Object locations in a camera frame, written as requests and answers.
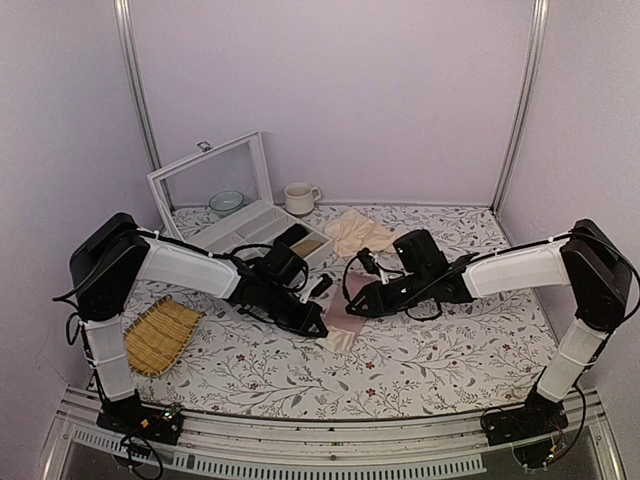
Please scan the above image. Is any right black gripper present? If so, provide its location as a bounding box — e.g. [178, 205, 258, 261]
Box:
[347, 269, 433, 318]

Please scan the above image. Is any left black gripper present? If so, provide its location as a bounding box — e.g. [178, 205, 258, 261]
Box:
[261, 283, 329, 339]

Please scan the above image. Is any pink and white underwear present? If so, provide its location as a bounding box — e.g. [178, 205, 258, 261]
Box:
[316, 281, 366, 354]

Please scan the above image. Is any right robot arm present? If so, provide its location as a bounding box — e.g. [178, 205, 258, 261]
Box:
[345, 219, 639, 436]

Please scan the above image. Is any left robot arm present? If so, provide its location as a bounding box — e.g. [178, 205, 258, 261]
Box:
[56, 213, 328, 434]

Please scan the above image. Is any cream beige underwear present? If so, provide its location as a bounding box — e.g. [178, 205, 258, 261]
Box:
[323, 209, 401, 257]

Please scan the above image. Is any floral patterned table mat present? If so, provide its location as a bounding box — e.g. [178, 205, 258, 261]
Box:
[97, 203, 569, 420]

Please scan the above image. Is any olive rolled garment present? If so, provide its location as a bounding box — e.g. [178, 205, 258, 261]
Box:
[291, 240, 322, 258]

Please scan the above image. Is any black rolled garment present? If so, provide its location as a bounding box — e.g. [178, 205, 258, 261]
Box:
[273, 223, 309, 247]

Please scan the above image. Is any white divided organizer box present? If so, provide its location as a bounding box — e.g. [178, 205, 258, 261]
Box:
[172, 200, 333, 269]

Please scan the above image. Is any white ceramic mug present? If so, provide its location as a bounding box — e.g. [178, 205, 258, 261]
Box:
[283, 182, 322, 216]

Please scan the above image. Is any clear glass bowl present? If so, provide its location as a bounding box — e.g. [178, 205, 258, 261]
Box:
[209, 190, 245, 215]

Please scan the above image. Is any woven bamboo tray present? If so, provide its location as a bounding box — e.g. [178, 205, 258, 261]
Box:
[124, 295, 204, 378]

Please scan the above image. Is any white framed glass lid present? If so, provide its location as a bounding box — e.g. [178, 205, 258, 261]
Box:
[147, 131, 274, 239]

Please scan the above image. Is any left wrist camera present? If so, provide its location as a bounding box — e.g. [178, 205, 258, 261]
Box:
[262, 243, 333, 303]

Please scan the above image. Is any aluminium front rail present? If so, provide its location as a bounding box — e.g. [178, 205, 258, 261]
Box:
[39, 388, 629, 479]

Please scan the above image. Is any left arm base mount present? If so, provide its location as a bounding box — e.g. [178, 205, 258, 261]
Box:
[97, 390, 184, 446]

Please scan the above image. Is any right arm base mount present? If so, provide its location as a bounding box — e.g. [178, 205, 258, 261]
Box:
[480, 391, 569, 446]

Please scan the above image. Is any right aluminium corner post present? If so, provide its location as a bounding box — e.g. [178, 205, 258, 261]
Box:
[490, 0, 549, 216]

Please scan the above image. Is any aluminium corner post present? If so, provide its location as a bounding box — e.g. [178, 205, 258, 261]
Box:
[490, 0, 549, 216]
[113, 0, 161, 171]

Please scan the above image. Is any left aluminium corner post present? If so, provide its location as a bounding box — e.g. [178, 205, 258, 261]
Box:
[113, 0, 161, 171]

